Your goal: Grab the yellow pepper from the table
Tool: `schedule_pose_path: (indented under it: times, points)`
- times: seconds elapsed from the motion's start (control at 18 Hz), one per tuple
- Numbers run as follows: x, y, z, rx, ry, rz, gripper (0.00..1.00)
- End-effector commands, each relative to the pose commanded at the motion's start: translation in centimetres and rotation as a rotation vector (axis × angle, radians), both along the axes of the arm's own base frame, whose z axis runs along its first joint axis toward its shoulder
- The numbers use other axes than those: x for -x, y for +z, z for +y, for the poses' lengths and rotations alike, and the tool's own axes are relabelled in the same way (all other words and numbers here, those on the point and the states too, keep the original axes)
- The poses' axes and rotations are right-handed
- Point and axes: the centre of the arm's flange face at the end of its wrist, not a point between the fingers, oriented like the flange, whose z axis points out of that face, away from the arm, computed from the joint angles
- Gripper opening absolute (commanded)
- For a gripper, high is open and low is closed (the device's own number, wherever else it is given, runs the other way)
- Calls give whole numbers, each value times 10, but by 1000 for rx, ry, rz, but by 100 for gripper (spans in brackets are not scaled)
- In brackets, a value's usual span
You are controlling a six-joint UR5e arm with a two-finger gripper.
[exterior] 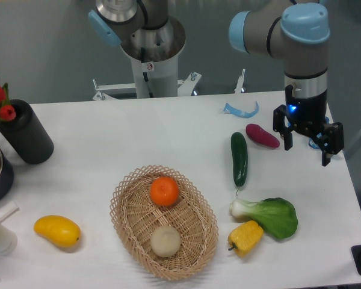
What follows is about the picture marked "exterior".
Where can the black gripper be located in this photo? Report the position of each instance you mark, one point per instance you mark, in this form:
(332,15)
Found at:
(307,116)

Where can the yellow bell pepper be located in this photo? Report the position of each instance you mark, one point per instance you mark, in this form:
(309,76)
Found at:
(244,238)

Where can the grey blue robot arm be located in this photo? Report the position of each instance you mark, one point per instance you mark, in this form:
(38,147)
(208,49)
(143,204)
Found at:
(295,32)

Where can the purple sweet potato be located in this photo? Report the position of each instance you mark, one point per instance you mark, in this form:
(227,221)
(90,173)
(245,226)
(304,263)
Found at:
(260,136)

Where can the green cucumber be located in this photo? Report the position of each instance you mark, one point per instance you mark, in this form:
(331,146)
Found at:
(239,152)

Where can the green bok choy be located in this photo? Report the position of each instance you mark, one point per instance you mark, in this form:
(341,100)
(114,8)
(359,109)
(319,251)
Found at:
(276,216)

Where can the orange fruit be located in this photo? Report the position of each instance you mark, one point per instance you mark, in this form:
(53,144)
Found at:
(164,191)

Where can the woven wicker basket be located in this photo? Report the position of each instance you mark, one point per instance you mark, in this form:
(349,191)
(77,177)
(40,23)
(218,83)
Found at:
(135,217)

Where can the yellow mango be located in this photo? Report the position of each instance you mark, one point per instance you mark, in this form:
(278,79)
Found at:
(59,230)

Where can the black cylindrical vase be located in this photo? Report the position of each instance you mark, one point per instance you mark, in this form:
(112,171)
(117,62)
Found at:
(26,134)

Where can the white paper box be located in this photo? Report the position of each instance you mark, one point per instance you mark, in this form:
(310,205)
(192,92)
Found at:
(7,210)

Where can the white plastic bottle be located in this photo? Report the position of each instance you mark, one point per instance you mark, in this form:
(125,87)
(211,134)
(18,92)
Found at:
(8,240)

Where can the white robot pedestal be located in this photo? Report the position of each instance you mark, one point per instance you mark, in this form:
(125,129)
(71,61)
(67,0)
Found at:
(154,58)

